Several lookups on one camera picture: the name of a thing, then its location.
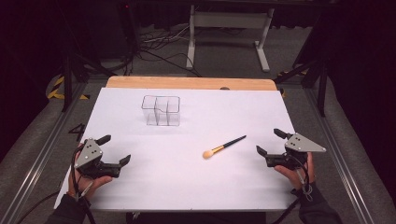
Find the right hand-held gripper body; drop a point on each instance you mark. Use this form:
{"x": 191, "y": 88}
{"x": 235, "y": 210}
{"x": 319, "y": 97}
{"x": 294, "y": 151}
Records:
{"x": 300, "y": 145}

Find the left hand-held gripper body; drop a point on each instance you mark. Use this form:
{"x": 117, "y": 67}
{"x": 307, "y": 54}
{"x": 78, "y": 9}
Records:
{"x": 88, "y": 154}

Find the black gold makeup brush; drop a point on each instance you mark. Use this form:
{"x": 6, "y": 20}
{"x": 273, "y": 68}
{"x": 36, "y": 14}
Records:
{"x": 230, "y": 143}

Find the clear acrylic organizer box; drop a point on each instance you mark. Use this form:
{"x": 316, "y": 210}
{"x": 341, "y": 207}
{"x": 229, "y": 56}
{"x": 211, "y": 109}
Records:
{"x": 161, "y": 110}

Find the person's left hand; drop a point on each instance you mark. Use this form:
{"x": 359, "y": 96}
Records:
{"x": 88, "y": 184}

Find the person's right hand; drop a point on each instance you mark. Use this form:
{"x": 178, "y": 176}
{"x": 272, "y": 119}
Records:
{"x": 294, "y": 175}

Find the yellow black floor tape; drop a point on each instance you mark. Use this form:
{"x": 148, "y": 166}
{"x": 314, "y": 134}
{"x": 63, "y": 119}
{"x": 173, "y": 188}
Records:
{"x": 56, "y": 90}
{"x": 282, "y": 92}

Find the white table mat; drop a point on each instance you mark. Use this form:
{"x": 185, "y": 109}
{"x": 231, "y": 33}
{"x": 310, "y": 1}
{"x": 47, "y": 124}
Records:
{"x": 174, "y": 174}

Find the black tripod stand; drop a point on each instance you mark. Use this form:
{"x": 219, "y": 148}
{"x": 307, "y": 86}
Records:
{"x": 322, "y": 81}
{"x": 67, "y": 81}

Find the wooden board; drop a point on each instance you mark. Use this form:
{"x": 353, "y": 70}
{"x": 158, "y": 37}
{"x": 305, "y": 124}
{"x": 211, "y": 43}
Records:
{"x": 186, "y": 83}

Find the black equipment box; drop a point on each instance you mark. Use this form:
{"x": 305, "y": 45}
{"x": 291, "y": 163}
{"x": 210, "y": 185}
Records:
{"x": 128, "y": 28}

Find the aluminium floor rail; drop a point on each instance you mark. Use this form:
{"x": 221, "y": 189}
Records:
{"x": 339, "y": 149}
{"x": 40, "y": 149}

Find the white metal stand frame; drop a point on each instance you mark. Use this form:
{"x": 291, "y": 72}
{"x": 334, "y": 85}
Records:
{"x": 230, "y": 20}

